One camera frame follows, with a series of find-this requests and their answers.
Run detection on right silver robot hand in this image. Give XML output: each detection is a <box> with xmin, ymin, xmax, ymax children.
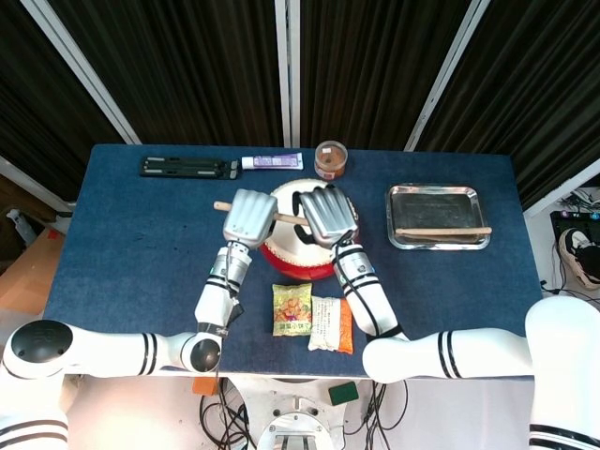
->
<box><xmin>291</xmin><ymin>183</ymin><xmax>362</xmax><ymax>248</ymax></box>

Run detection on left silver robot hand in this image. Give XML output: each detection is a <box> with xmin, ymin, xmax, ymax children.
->
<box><xmin>220</xmin><ymin>187</ymin><xmax>279</xmax><ymax>248</ymax></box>

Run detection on wooden drumstick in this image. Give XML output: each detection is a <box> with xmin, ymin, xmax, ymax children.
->
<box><xmin>213</xmin><ymin>200</ymin><xmax>313</xmax><ymax>228</ymax></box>
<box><xmin>394</xmin><ymin>225</ymin><xmax>494</xmax><ymax>237</ymax></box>

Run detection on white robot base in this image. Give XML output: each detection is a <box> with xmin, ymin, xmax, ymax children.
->
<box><xmin>232</xmin><ymin>377</ymin><xmax>362</xmax><ymax>450</ymax></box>

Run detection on red drum white skin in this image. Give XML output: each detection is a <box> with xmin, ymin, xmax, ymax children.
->
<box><xmin>259</xmin><ymin>178</ymin><xmax>362</xmax><ymax>282</ymax></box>

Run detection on steel rectangular tray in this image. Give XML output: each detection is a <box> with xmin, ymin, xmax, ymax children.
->
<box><xmin>385</xmin><ymin>184</ymin><xmax>492</xmax><ymax>251</ymax></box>

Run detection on clear jar brown contents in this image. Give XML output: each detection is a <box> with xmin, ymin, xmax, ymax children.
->
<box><xmin>314</xmin><ymin>141</ymin><xmax>350</xmax><ymax>181</ymax></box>

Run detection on white purple toothpaste tube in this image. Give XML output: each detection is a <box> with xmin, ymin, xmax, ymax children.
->
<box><xmin>240</xmin><ymin>153</ymin><xmax>305</xmax><ymax>172</ymax></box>

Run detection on black flat case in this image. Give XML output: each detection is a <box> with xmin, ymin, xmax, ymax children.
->
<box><xmin>139</xmin><ymin>156</ymin><xmax>243</xmax><ymax>181</ymax></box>

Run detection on green biscuit snack packet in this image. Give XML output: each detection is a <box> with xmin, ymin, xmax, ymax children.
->
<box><xmin>272</xmin><ymin>282</ymin><xmax>314</xmax><ymax>338</ymax></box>

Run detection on white orange snack packet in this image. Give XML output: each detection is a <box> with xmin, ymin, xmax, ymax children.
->
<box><xmin>307</xmin><ymin>295</ymin><xmax>356</xmax><ymax>355</ymax></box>

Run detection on blue table cloth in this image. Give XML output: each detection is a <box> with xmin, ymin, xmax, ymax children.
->
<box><xmin>42</xmin><ymin>143</ymin><xmax>545</xmax><ymax>379</ymax></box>

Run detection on black pleated curtain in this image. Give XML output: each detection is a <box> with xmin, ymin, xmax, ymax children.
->
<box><xmin>416</xmin><ymin>0</ymin><xmax>600</xmax><ymax>210</ymax></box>
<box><xmin>299</xmin><ymin>0</ymin><xmax>473</xmax><ymax>152</ymax></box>
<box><xmin>0</xmin><ymin>0</ymin><xmax>126</xmax><ymax>203</ymax></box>
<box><xmin>48</xmin><ymin>0</ymin><xmax>285</xmax><ymax>147</ymax></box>

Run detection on orange block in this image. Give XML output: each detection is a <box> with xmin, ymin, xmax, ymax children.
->
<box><xmin>191</xmin><ymin>377</ymin><xmax>222</xmax><ymax>397</ymax></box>

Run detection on green sponge block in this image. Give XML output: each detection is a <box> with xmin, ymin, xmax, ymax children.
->
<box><xmin>327</xmin><ymin>381</ymin><xmax>360</xmax><ymax>407</ymax></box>

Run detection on cardboard box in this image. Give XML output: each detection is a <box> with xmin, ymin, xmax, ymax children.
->
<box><xmin>0</xmin><ymin>227</ymin><xmax>65</xmax><ymax>316</ymax></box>

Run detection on black electronic device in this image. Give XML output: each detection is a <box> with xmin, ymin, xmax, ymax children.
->
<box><xmin>549</xmin><ymin>210</ymin><xmax>600</xmax><ymax>238</ymax></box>

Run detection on white black sneaker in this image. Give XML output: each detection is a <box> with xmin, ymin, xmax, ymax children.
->
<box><xmin>558</xmin><ymin>227</ymin><xmax>600</xmax><ymax>290</ymax></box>

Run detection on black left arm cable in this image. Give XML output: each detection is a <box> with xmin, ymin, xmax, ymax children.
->
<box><xmin>214</xmin><ymin>247</ymin><xmax>246</xmax><ymax>381</ymax></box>

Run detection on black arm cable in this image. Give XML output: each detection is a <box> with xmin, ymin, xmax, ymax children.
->
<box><xmin>214</xmin><ymin>247</ymin><xmax>246</xmax><ymax>381</ymax></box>
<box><xmin>334</xmin><ymin>231</ymin><xmax>405</xmax><ymax>339</ymax></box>

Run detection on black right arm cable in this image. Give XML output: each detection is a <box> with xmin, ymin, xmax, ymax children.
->
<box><xmin>334</xmin><ymin>231</ymin><xmax>405</xmax><ymax>339</ymax></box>

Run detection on white frame post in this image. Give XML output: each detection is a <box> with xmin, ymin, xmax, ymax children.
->
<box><xmin>521</xmin><ymin>157</ymin><xmax>600</xmax><ymax>219</ymax></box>
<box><xmin>21</xmin><ymin>0</ymin><xmax>143</xmax><ymax>145</ymax></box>
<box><xmin>0</xmin><ymin>156</ymin><xmax>77</xmax><ymax>215</ymax></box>
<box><xmin>273</xmin><ymin>0</ymin><xmax>302</xmax><ymax>149</ymax></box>
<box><xmin>404</xmin><ymin>0</ymin><xmax>491</xmax><ymax>152</ymax></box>

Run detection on black floor cable tangle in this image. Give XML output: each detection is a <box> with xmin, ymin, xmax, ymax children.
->
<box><xmin>344</xmin><ymin>379</ymin><xmax>410</xmax><ymax>450</ymax></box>
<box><xmin>198</xmin><ymin>379</ymin><xmax>257</xmax><ymax>450</ymax></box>

